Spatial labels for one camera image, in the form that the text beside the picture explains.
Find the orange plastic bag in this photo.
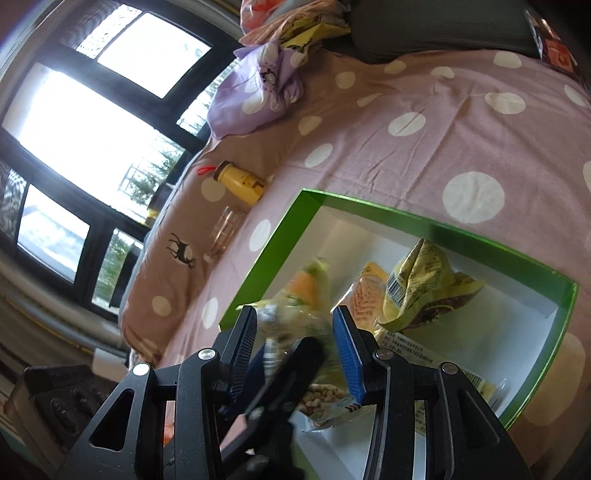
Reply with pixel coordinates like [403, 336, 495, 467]
[240, 0, 342, 44]

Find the yellow printed bag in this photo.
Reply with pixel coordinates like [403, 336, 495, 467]
[279, 14, 352, 49]

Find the yellow bottle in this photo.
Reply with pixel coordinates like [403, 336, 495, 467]
[198, 161, 266, 206]

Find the black framed window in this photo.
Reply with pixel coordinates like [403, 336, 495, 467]
[0, 0, 241, 319]

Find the red printed box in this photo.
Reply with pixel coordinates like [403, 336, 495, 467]
[526, 9, 575, 77]

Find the purple dotted cloth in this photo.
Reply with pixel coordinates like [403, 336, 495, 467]
[208, 39, 305, 139]

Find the green cardboard box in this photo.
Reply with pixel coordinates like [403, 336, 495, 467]
[218, 188, 579, 480]

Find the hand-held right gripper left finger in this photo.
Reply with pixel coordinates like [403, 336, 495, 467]
[58, 305, 259, 480]

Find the yellow snack packet orange print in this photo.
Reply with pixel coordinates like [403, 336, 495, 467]
[348, 262, 389, 333]

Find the dark grey pillow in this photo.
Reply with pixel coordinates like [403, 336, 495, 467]
[346, 0, 543, 65]

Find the pink dotted bed sheet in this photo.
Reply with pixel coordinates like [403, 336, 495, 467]
[157, 46, 591, 462]

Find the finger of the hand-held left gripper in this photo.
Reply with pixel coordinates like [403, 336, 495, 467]
[222, 338, 324, 462]

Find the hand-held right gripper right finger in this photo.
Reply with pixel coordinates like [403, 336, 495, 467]
[331, 305, 536, 480]

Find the yellow-green snack packet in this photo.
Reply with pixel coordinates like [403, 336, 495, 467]
[235, 258, 365, 432]

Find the cream wafer biscuit pack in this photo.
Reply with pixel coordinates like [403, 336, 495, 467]
[374, 330, 509, 437]

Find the clear plastic bottle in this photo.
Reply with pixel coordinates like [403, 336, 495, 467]
[205, 205, 245, 261]

